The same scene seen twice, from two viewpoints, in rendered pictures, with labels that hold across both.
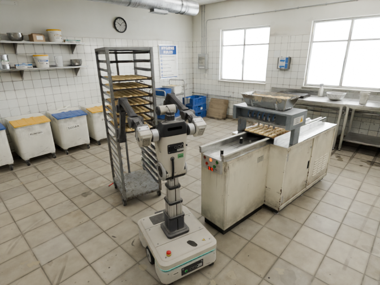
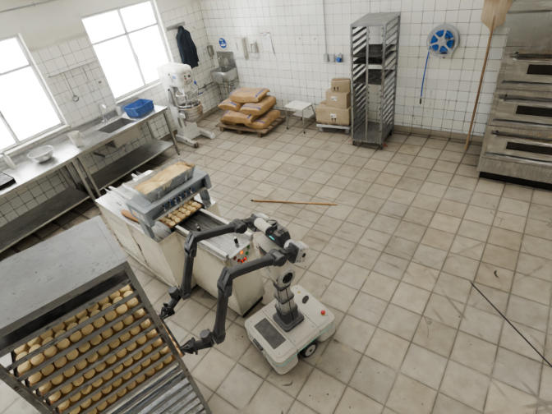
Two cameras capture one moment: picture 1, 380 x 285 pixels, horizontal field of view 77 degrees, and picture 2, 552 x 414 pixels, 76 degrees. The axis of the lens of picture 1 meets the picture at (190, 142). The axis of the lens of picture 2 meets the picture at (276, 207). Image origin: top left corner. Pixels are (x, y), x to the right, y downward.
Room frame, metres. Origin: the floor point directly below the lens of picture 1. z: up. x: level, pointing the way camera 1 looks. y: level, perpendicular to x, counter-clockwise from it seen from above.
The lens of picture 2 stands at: (1.80, 2.04, 2.88)
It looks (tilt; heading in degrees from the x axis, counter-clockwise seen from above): 37 degrees down; 267
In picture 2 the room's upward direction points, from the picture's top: 10 degrees counter-clockwise
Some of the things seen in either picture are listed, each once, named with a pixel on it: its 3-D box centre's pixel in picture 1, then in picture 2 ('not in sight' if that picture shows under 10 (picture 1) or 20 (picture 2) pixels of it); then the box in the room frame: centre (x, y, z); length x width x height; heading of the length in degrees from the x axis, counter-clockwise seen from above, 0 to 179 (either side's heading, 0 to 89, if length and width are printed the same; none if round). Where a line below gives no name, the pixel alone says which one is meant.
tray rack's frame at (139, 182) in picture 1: (129, 125); (121, 370); (2.84, 0.73, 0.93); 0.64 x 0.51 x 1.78; 29
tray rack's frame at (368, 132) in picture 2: not in sight; (374, 84); (-0.22, -3.07, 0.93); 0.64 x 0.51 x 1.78; 49
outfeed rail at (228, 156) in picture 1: (282, 134); (182, 201); (2.58, -1.05, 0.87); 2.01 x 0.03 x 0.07; 130
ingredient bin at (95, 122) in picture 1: (100, 123); not in sight; (4.99, 1.91, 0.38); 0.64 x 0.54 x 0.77; 44
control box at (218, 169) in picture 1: (211, 163); (241, 255); (2.06, -0.20, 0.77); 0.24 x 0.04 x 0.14; 40
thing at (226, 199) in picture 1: (234, 180); (222, 264); (2.29, -0.48, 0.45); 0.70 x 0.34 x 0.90; 130
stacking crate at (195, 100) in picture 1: (194, 100); not in sight; (6.90, -0.15, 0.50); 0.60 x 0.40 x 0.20; 139
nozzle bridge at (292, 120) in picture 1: (266, 121); (173, 201); (2.62, -0.87, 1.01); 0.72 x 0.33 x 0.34; 40
